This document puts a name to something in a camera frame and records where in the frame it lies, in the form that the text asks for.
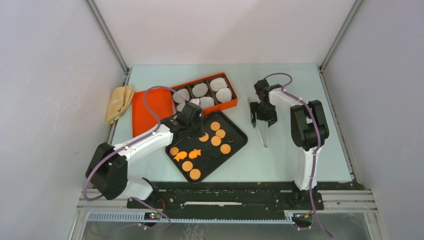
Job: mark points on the white paper cupcake liner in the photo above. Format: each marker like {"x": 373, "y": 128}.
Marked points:
{"x": 218, "y": 84}
{"x": 200, "y": 90}
{"x": 181, "y": 96}
{"x": 224, "y": 95}
{"x": 180, "y": 107}
{"x": 206, "y": 102}

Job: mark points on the orange cookie box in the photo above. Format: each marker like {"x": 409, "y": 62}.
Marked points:
{"x": 215, "y": 92}

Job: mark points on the beige crumpled cloth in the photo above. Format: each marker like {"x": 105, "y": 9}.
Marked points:
{"x": 119, "y": 102}

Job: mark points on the round orange biscuit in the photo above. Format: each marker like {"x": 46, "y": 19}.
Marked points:
{"x": 187, "y": 166}
{"x": 204, "y": 138}
{"x": 225, "y": 149}
{"x": 216, "y": 141}
{"x": 215, "y": 126}
{"x": 220, "y": 133}
{"x": 195, "y": 174}

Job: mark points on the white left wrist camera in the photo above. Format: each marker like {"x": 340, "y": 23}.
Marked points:
{"x": 195, "y": 101}

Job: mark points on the silver metal tongs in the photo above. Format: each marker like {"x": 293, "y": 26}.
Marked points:
{"x": 257, "y": 121}

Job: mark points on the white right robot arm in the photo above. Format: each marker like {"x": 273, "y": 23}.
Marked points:
{"x": 308, "y": 126}

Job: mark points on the orange swirl cookie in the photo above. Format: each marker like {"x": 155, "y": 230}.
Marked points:
{"x": 173, "y": 151}

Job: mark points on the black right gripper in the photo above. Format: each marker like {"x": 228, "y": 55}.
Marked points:
{"x": 271, "y": 117}

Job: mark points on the black baking tray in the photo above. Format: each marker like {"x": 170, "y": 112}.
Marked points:
{"x": 197, "y": 158}

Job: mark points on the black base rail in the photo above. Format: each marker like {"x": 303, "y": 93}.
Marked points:
{"x": 233, "y": 202}

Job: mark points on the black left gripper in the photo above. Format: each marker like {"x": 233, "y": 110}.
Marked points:
{"x": 201, "y": 131}

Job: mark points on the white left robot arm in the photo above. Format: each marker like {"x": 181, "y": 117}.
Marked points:
{"x": 108, "y": 171}

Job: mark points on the orange fish cookie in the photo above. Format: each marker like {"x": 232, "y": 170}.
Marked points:
{"x": 194, "y": 153}
{"x": 180, "y": 156}

